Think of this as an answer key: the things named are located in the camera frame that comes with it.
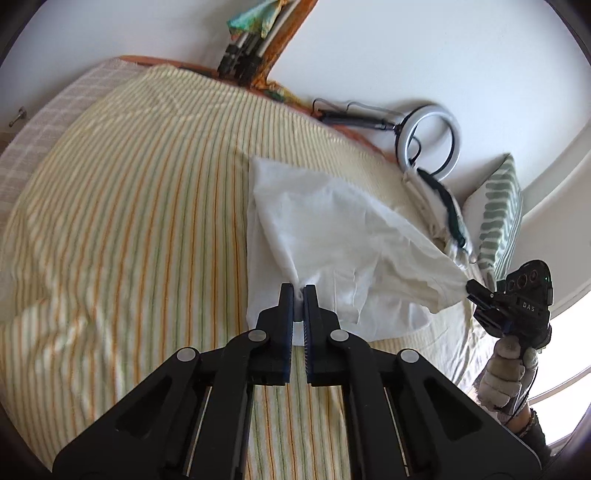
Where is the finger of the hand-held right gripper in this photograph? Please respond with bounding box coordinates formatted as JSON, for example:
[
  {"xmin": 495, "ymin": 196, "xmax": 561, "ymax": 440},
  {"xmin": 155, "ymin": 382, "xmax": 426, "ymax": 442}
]
[{"xmin": 465, "ymin": 279, "xmax": 503, "ymax": 306}]

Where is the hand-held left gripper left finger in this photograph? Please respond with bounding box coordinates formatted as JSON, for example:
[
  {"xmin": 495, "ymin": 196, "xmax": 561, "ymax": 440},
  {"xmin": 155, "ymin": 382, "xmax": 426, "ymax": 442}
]
[{"xmin": 52, "ymin": 283, "xmax": 296, "ymax": 480}]

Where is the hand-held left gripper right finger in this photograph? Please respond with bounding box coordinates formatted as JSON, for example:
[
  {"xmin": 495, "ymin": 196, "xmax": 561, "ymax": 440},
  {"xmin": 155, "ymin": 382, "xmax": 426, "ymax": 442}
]
[{"xmin": 302, "ymin": 285, "xmax": 541, "ymax": 480}]

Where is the white t-shirt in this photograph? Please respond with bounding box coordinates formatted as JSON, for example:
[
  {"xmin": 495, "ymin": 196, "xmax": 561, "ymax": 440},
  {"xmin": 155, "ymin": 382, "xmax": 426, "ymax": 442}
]
[{"xmin": 246, "ymin": 156, "xmax": 469, "ymax": 346}]

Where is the person's right forearm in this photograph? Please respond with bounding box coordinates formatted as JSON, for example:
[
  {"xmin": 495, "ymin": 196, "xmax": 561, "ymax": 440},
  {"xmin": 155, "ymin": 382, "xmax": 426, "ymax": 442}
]
[{"xmin": 508, "ymin": 406, "xmax": 552, "ymax": 457}]

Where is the person's right hand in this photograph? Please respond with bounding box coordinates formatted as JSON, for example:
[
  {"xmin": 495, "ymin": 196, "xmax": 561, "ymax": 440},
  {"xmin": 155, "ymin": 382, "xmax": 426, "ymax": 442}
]
[{"xmin": 477, "ymin": 337, "xmax": 541, "ymax": 414}]

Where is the green patterned white pillow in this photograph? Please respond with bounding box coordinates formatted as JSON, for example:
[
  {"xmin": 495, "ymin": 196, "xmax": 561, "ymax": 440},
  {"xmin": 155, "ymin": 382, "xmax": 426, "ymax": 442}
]
[{"xmin": 462, "ymin": 154, "xmax": 525, "ymax": 282}]

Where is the dark green folded garment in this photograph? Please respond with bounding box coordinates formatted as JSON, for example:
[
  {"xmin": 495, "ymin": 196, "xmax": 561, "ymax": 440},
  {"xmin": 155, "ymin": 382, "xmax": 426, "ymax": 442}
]
[{"xmin": 418, "ymin": 168, "xmax": 467, "ymax": 245}]

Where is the white folded garment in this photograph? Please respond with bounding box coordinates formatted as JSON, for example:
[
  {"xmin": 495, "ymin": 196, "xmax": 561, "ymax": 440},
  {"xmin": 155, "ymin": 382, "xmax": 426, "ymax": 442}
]
[{"xmin": 402, "ymin": 168, "xmax": 476, "ymax": 266}]

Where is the yellow striped blanket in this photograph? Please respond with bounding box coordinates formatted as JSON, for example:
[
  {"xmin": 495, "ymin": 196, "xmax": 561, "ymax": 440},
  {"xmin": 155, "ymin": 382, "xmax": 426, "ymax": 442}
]
[{"xmin": 0, "ymin": 65, "xmax": 481, "ymax": 480}]

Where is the yellow patterned cloth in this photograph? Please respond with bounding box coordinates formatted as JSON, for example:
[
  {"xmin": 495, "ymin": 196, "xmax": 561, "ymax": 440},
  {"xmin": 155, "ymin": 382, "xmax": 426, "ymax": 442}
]
[{"xmin": 261, "ymin": 79, "xmax": 308, "ymax": 108}]

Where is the folded metal tripod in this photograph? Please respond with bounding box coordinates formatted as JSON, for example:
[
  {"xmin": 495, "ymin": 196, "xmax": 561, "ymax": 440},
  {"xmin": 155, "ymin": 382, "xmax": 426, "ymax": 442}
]
[{"xmin": 217, "ymin": 0, "xmax": 296, "ymax": 84}]

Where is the orange board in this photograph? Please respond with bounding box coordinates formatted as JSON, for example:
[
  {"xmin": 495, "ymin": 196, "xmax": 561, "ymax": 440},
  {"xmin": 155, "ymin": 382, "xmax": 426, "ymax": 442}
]
[{"xmin": 252, "ymin": 0, "xmax": 319, "ymax": 90}]

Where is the colourful patterned scarf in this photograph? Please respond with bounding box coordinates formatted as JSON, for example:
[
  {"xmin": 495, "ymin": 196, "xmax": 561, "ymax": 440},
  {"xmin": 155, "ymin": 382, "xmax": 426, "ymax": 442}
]
[{"xmin": 226, "ymin": 0, "xmax": 287, "ymax": 40}]

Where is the checked bed sheet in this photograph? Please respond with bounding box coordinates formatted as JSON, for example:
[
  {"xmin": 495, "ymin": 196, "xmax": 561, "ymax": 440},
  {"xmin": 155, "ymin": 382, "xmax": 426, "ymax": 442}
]
[{"xmin": 0, "ymin": 58, "xmax": 144, "ymax": 213}]

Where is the white ring light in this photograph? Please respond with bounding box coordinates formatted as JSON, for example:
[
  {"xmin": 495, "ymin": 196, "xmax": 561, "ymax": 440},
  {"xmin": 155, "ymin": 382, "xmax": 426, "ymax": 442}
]
[{"xmin": 393, "ymin": 104, "xmax": 462, "ymax": 178}]

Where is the black ring light stand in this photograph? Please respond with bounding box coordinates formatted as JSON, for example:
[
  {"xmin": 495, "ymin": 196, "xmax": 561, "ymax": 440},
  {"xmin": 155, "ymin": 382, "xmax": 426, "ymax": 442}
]
[{"xmin": 313, "ymin": 98, "xmax": 402, "ymax": 134}]

